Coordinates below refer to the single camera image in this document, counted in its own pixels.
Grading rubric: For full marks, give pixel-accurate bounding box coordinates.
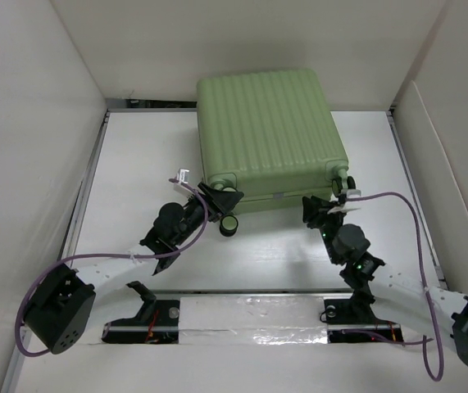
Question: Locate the green hard-shell suitcase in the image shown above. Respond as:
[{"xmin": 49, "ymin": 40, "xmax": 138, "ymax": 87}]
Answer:
[{"xmin": 197, "ymin": 69, "xmax": 356, "ymax": 215}]

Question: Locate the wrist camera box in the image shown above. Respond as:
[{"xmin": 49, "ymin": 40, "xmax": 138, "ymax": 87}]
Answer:
[
  {"xmin": 328, "ymin": 189, "xmax": 361, "ymax": 215},
  {"xmin": 169, "ymin": 168, "xmax": 193, "ymax": 197}
]

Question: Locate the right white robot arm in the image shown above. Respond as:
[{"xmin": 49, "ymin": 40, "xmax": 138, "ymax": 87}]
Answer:
[{"xmin": 302, "ymin": 196, "xmax": 468, "ymax": 367}]

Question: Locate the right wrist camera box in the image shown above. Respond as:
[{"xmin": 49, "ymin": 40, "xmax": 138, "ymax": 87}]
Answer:
[{"xmin": 328, "ymin": 189, "xmax": 361, "ymax": 215}]

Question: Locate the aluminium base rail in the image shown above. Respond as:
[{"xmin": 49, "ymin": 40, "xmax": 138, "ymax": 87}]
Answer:
[{"xmin": 2, "ymin": 288, "xmax": 423, "ymax": 393}]

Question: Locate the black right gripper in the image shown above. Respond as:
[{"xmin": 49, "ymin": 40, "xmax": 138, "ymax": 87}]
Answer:
[{"xmin": 301, "ymin": 196, "xmax": 348, "ymax": 264}]

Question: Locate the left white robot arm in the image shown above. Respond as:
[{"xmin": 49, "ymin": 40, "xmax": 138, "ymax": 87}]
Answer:
[{"xmin": 14, "ymin": 182, "xmax": 244, "ymax": 357}]

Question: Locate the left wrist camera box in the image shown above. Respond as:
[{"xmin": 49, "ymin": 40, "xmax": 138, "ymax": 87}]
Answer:
[{"xmin": 169, "ymin": 168, "xmax": 193, "ymax": 197}]

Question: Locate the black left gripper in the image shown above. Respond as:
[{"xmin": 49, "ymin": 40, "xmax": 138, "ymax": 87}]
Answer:
[{"xmin": 172, "ymin": 183, "xmax": 242, "ymax": 246}]

